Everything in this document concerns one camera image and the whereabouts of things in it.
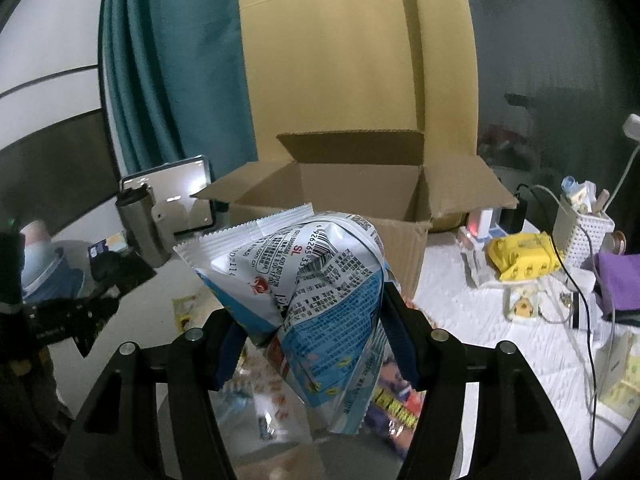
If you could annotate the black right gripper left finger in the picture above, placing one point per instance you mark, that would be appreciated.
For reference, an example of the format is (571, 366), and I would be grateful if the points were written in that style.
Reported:
(116, 435)

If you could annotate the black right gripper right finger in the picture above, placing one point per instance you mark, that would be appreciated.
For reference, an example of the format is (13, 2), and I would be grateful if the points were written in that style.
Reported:
(518, 434)

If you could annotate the anime red blue snack bag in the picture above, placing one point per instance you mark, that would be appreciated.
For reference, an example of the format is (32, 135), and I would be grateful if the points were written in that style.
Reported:
(394, 409)

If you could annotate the blue white snack bag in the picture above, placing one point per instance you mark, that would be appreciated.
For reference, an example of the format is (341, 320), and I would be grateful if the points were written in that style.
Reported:
(306, 286)

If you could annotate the small yellow white box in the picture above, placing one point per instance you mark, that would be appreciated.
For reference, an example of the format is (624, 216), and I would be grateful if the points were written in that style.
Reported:
(522, 304)

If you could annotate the small yellow snack packet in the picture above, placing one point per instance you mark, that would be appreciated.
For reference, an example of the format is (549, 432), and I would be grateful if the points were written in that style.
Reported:
(185, 312)

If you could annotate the yellow wet wipes pack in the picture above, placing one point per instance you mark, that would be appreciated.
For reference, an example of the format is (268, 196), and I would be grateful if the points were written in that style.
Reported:
(523, 256)

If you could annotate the purple cloth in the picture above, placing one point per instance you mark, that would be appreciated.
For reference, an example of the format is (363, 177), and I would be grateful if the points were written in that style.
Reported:
(619, 282)

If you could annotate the white perforated basket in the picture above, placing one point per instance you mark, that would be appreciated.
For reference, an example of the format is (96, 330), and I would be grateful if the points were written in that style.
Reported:
(579, 236)

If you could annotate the steel thermos bottle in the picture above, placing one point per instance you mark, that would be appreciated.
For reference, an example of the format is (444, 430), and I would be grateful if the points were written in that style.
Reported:
(134, 206)

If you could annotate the white charger with red light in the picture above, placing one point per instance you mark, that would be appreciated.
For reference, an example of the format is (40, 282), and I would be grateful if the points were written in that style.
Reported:
(479, 222)

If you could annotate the tablet with lit screen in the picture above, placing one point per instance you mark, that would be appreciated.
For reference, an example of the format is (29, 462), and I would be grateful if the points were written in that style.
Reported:
(173, 187)

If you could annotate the open cardboard box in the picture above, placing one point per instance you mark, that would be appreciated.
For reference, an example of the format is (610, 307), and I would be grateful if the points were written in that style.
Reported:
(385, 176)

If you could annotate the teal curtain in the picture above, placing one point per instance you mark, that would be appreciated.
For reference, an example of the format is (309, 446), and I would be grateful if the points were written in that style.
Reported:
(174, 74)

